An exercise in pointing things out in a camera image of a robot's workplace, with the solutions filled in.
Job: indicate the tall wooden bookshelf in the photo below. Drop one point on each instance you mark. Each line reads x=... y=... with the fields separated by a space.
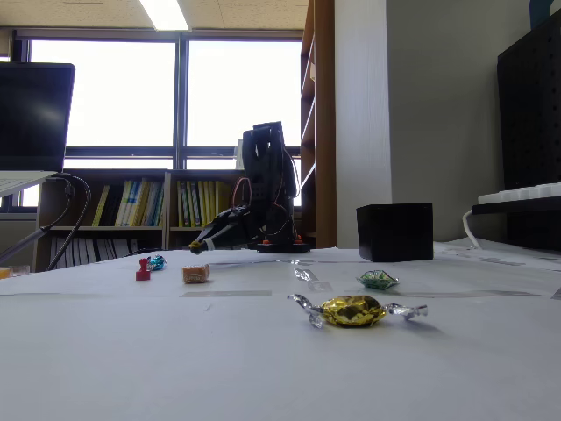
x=324 y=131

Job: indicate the teal object on pegboard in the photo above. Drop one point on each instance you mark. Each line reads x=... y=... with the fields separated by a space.
x=540 y=13

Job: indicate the small red bead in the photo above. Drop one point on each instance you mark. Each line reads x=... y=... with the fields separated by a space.
x=143 y=274

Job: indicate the white paper notice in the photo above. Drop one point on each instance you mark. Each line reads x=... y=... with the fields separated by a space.
x=239 y=153

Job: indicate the black box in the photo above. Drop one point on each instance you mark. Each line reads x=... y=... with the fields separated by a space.
x=394 y=232

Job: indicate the blue foil wrapped candy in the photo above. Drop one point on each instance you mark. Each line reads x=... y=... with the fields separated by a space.
x=158 y=263

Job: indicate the gold foil wrapped candy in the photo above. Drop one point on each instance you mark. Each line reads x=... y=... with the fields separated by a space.
x=350 y=311

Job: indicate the white paper table cover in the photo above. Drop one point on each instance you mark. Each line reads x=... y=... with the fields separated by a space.
x=263 y=351

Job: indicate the green foil wrapped candy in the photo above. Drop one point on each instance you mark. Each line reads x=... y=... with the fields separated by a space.
x=376 y=280

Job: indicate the window frame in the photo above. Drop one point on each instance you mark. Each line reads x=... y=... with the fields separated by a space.
x=179 y=87

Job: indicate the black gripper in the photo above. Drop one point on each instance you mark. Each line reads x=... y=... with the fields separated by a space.
x=220 y=231

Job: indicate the laptop with dark screen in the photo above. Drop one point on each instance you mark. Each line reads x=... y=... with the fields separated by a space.
x=35 y=118

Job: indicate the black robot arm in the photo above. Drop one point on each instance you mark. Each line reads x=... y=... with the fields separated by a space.
x=267 y=175

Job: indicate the ceiling light panel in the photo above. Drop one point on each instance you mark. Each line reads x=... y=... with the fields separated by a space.
x=165 y=14

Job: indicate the white power strip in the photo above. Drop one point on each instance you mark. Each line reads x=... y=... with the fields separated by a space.
x=526 y=193

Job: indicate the low wooden bookshelf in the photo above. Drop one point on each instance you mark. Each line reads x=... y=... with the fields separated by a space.
x=166 y=232

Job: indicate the slanted yellow book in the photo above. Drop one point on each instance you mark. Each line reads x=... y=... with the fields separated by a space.
x=101 y=206

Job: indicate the orange wrapped caramel candy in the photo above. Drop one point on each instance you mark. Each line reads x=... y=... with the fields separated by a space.
x=196 y=274

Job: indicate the black pegboard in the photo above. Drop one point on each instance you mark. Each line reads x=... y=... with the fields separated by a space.
x=530 y=109

